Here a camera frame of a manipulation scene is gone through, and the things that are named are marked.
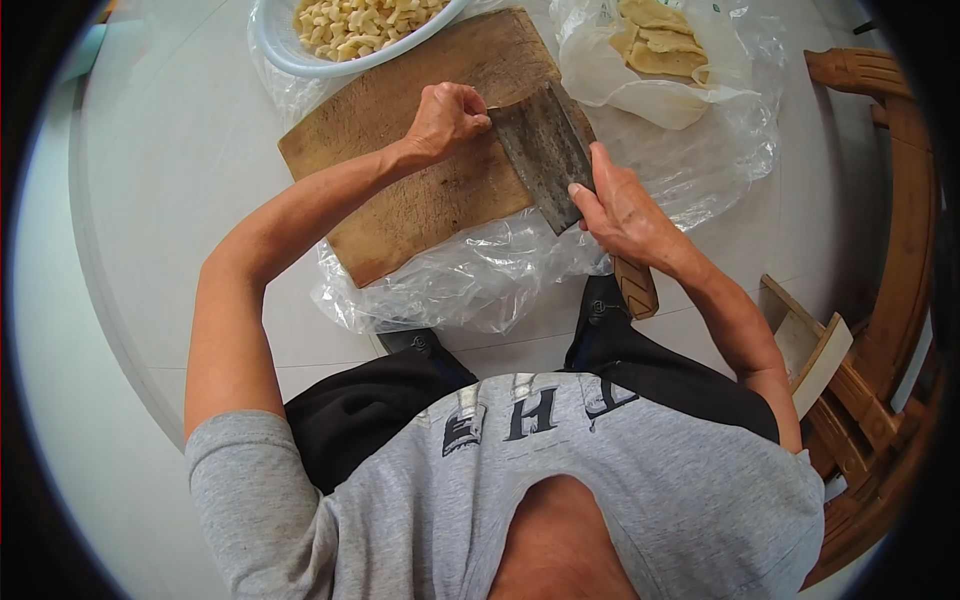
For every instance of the person's left hand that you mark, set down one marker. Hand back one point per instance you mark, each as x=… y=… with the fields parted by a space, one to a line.
x=439 y=124

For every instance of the person's right hand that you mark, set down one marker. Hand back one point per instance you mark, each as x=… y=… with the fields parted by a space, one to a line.
x=626 y=221

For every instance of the person's left fingers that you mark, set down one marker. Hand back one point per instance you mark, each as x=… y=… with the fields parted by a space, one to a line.
x=469 y=109

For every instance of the person's right index finger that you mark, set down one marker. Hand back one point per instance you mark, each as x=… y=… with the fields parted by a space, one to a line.
x=606 y=166

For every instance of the person's right thumb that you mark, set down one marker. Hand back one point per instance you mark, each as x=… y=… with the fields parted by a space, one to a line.
x=583 y=204

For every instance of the white plastic bag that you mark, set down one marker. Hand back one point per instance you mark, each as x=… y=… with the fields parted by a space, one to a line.
x=652 y=101

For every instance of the wooden cutting board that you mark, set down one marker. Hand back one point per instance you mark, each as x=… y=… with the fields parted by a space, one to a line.
x=420 y=180

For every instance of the clear plastic sheet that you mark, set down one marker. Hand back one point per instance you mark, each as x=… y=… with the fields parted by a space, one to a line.
x=480 y=277

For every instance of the stack of yellow dough sheets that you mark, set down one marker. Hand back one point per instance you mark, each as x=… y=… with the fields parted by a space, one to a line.
x=660 y=45

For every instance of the pile of cut yellow pieces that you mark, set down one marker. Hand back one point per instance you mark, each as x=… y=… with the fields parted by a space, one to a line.
x=352 y=26

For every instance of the white plastic basket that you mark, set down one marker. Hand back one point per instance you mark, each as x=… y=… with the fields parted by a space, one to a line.
x=300 y=52

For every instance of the small light wooden stool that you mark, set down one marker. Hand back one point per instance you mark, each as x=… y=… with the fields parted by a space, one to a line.
x=814 y=360

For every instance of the person's body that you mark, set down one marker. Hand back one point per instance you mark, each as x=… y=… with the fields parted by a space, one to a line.
x=675 y=487

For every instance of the brown wooden chair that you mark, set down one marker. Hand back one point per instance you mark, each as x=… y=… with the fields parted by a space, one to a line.
x=900 y=262

